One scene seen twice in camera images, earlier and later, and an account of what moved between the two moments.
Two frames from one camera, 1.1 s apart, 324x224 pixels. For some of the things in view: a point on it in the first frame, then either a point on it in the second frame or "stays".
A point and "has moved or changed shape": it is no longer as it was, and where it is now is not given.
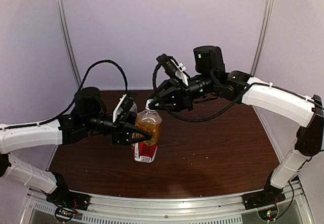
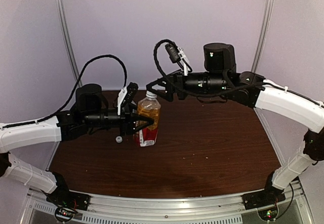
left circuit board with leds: (65, 214) stays
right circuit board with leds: (269, 215) stays
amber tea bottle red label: (150, 121) has moved or changed shape
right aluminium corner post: (266, 28) stays
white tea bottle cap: (147, 106) -> (150, 95)
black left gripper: (121, 132) -> (127, 118)
